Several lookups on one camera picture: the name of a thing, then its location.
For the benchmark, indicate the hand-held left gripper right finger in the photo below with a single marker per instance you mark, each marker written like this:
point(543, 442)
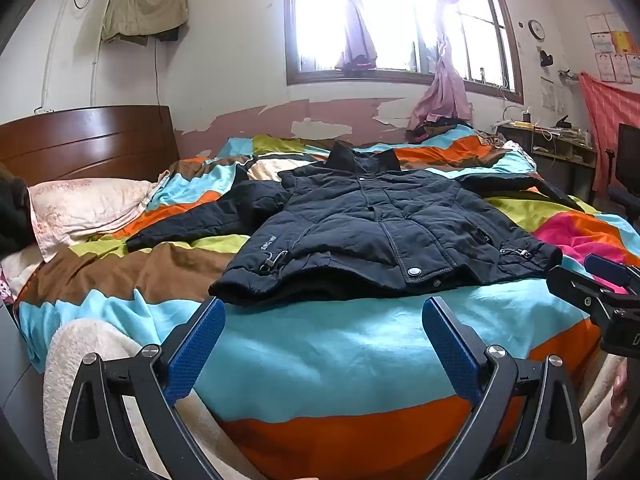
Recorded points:
point(450, 350)

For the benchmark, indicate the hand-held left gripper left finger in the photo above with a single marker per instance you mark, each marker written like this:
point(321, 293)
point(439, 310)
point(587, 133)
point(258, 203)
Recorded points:
point(195, 350)

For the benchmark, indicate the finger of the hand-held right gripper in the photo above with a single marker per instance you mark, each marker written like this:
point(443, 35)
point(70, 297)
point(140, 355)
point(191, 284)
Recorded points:
point(570, 285)
point(607, 270)

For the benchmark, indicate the dark navy padded jacket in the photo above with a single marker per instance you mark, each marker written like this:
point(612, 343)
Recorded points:
point(350, 220)

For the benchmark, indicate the pile of dark clothes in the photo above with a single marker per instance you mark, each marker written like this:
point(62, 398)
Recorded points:
point(435, 130)

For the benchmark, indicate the person's right hand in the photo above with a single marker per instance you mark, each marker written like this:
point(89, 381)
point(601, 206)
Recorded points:
point(620, 395)

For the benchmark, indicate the black office chair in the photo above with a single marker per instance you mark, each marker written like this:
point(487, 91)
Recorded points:
point(629, 160)

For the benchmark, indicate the white fleece blanket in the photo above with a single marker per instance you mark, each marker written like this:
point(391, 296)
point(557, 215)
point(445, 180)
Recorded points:
point(75, 350)

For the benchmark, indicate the colourful striped quilt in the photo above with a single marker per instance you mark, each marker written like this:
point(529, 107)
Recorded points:
point(325, 350)

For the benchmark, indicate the wooden desk shelf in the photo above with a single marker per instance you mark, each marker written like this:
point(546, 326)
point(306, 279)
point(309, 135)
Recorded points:
point(560, 152)

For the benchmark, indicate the pink checked cloth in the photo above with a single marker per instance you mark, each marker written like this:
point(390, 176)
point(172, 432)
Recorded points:
point(605, 120)

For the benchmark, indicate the white power strip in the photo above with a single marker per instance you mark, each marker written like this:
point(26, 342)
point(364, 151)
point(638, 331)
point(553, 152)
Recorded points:
point(502, 122)

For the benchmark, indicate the pink floral pillow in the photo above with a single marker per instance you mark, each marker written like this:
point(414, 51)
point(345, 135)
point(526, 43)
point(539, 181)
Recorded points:
point(85, 205)

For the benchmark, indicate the dark clothing heap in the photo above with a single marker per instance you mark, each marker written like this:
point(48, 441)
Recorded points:
point(12, 210)

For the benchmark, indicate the brown wooden headboard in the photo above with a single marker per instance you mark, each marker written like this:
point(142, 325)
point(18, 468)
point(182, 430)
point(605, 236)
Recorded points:
point(90, 140)

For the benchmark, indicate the long pink curtain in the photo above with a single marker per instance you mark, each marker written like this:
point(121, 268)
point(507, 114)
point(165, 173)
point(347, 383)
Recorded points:
point(445, 85)

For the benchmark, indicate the tied purple curtain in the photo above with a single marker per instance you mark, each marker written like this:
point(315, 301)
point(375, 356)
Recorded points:
point(357, 35)

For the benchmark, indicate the khaki hanging cloth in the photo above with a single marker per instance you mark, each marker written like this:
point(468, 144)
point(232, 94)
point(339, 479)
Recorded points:
point(145, 5)

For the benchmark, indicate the white wall calendar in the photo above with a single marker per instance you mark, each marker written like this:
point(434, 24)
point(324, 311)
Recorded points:
point(547, 92)

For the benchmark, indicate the metal wall rack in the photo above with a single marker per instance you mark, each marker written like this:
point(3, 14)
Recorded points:
point(569, 75)

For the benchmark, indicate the black wall hook object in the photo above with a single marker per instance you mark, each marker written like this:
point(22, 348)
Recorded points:
point(546, 58)

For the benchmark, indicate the group of wall certificates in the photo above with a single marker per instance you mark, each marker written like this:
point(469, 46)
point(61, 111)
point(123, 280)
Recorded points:
point(612, 45)

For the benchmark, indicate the round wall clock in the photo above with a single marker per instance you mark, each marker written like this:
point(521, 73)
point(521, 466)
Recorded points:
point(536, 29)

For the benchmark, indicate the white wall socket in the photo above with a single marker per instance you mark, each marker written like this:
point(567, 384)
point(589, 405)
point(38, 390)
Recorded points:
point(44, 110)

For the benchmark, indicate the white wall conduit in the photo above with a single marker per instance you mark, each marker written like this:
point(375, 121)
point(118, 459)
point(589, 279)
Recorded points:
point(50, 60)
point(96, 75)

